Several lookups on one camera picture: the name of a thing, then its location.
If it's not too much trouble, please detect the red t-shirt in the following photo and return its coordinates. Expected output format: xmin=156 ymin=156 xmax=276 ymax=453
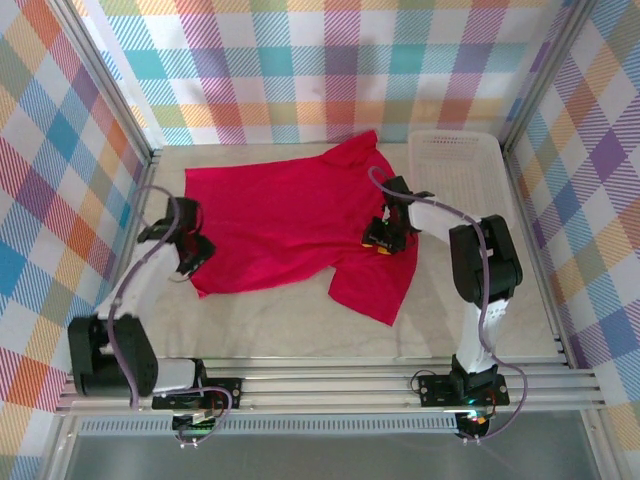
xmin=183 ymin=129 xmax=420 ymax=328

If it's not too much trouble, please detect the white plastic basket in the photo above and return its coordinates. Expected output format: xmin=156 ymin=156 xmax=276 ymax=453
xmin=407 ymin=130 xmax=517 ymax=236

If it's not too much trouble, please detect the controller board green connector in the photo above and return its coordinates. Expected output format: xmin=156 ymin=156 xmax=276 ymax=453
xmin=172 ymin=408 xmax=221 ymax=436

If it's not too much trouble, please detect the controller board orange connector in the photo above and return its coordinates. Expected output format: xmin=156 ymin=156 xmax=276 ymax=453
xmin=457 ymin=409 xmax=494 ymax=436

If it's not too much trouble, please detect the aluminium side rail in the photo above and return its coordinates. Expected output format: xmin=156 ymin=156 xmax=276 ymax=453
xmin=497 ymin=137 xmax=576 ymax=369
xmin=87 ymin=149 xmax=162 ymax=376

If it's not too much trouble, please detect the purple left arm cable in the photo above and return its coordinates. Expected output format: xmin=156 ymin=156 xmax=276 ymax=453
xmin=117 ymin=184 xmax=234 ymax=447

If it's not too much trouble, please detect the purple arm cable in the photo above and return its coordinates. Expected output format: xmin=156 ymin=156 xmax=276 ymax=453
xmin=117 ymin=184 xmax=234 ymax=447
xmin=368 ymin=166 xmax=529 ymax=444

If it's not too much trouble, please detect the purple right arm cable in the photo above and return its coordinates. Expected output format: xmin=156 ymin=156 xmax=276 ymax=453
xmin=368 ymin=166 xmax=529 ymax=444

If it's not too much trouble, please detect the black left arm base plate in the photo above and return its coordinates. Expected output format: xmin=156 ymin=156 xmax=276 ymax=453
xmin=151 ymin=377 xmax=243 ymax=412

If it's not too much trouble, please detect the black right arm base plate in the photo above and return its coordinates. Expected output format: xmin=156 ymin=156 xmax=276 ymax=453
xmin=417 ymin=373 xmax=510 ymax=407

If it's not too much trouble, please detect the aluminium mounting rail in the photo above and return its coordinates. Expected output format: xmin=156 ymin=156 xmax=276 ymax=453
xmin=54 ymin=364 xmax=606 ymax=415

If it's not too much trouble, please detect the aluminium frame post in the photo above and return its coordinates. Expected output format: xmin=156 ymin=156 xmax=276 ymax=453
xmin=47 ymin=0 xmax=164 ymax=166
xmin=504 ymin=0 xmax=596 ymax=146

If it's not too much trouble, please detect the grey slotted cable duct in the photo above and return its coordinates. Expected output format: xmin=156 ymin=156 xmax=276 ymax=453
xmin=79 ymin=418 xmax=459 ymax=435

